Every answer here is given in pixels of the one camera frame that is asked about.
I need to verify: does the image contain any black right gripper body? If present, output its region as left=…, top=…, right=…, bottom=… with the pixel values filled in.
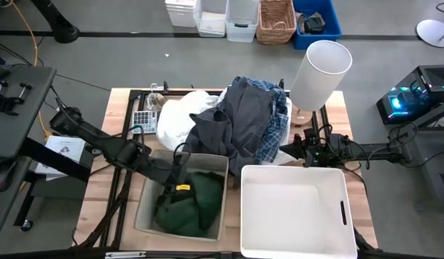
left=302, top=128, right=338, bottom=168

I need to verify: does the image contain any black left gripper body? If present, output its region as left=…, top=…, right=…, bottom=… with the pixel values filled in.
left=160, top=160, right=191, bottom=191

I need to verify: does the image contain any dark green garment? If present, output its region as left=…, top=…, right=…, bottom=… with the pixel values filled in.
left=153, top=171, right=226, bottom=239

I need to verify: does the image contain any dark clothes bundle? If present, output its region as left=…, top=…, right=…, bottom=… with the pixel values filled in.
left=296, top=12, right=327, bottom=36

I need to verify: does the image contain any grey fabric storage box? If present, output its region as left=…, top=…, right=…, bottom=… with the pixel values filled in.
left=134, top=148, right=230, bottom=242

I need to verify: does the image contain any blue plaid shirt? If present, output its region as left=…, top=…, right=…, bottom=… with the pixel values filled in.
left=231, top=76, right=291, bottom=165

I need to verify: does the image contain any round wooden lamp base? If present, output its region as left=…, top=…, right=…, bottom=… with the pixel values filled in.
left=290, top=104, right=314, bottom=127

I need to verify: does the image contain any grey calculator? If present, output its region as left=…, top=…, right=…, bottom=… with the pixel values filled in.
left=131, top=109, right=159, bottom=135

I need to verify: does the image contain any white plastic bin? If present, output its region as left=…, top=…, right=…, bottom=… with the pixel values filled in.
left=240, top=164, right=359, bottom=259

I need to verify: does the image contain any clear glass flask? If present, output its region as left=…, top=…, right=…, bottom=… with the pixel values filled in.
left=145, top=83, right=166, bottom=112

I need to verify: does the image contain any white cylindrical lamp shade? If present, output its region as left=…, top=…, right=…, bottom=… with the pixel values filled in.
left=289, top=40, right=353, bottom=113

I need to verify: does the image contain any black computer with lights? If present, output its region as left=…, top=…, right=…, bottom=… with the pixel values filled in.
left=376, top=64, right=444, bottom=126

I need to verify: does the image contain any white printed paper sheet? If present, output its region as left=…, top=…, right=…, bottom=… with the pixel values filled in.
left=34, top=135, right=87, bottom=181

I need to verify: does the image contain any brown wicker basket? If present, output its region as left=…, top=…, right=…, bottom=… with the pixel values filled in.
left=255, top=0, right=298, bottom=46

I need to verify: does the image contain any blue plastic crate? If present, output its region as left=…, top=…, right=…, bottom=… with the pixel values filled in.
left=291, top=0, right=343, bottom=50

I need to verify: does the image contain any clear plastic storage box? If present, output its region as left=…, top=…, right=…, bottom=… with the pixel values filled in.
left=192, top=0, right=228, bottom=38
left=225, top=0, right=260, bottom=44

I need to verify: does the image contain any white lidded storage box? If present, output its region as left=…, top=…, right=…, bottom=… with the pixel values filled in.
left=164, top=0, right=198, bottom=29

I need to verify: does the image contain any white round disc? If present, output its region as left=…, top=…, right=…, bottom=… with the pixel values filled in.
left=416, top=19, right=444, bottom=49

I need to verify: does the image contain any dark grey desk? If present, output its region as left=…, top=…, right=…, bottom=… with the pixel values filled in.
left=0, top=64, right=58, bottom=245

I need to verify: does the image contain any black clamp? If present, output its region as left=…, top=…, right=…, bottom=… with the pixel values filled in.
left=0, top=80, right=33, bottom=117

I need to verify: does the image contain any black stand foot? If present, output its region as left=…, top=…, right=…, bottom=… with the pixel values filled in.
left=28, top=0, right=81, bottom=45

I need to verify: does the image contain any black cable loop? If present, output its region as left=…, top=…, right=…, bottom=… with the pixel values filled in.
left=172, top=141, right=192, bottom=167

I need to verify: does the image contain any silver metal bracket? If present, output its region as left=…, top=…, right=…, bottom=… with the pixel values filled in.
left=104, top=251, right=148, bottom=259

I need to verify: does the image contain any yellow cable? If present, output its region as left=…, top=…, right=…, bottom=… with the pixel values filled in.
left=9, top=0, right=53, bottom=139

